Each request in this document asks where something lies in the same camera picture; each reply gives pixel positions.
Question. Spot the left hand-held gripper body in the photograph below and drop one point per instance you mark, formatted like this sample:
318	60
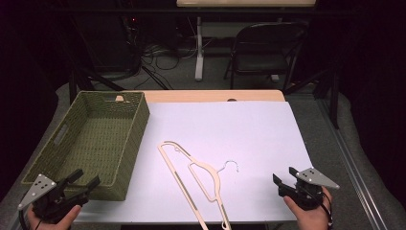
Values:
48	198

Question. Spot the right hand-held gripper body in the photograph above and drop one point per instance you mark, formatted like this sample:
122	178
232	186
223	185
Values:
306	191

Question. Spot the person's left hand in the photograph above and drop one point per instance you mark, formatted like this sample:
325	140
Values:
60	221

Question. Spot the person's right hand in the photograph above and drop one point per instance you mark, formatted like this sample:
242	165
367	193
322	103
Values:
309	219

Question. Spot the green woven basket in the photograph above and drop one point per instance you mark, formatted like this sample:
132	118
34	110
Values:
95	143

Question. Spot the white table sheet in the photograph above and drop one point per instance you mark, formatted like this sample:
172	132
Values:
242	134

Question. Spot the wooden clothes hanger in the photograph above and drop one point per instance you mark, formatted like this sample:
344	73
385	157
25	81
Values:
204	166

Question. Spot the black metal stand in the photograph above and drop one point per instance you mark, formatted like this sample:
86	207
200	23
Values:
89	80
332	96

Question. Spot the black folding chair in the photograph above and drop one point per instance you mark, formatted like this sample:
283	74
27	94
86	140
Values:
265	60

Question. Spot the white desk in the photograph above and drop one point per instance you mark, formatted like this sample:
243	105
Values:
199	57

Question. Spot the metal floor rail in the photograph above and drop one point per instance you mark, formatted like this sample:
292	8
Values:
354	166

